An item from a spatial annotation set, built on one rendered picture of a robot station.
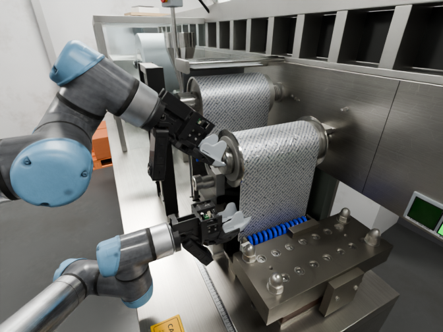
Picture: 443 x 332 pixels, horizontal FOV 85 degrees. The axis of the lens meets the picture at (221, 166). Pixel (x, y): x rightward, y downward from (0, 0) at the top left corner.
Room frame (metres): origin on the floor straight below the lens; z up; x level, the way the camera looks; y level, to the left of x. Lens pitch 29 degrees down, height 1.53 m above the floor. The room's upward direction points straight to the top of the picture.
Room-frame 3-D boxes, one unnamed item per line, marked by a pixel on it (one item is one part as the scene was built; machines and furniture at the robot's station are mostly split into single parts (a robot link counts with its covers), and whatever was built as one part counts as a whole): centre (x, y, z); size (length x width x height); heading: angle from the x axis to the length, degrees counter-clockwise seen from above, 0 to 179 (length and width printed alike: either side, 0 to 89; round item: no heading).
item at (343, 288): (0.37, -0.30, 0.97); 0.10 x 0.03 x 0.11; 115
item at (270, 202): (0.54, -0.15, 1.11); 0.23 x 0.01 x 0.18; 115
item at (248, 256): (0.42, -0.07, 1.05); 0.04 x 0.04 x 0.04
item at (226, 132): (0.54, -0.02, 1.25); 0.15 x 0.01 x 0.15; 25
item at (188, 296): (1.41, 0.35, 0.88); 2.52 x 0.66 x 0.04; 25
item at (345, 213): (0.56, -0.37, 1.05); 0.04 x 0.04 x 0.04
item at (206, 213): (0.44, 0.06, 1.12); 0.12 x 0.08 x 0.09; 115
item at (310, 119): (0.65, -0.25, 1.25); 0.15 x 0.01 x 0.15; 25
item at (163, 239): (0.41, 0.14, 1.11); 0.08 x 0.05 x 0.08; 25
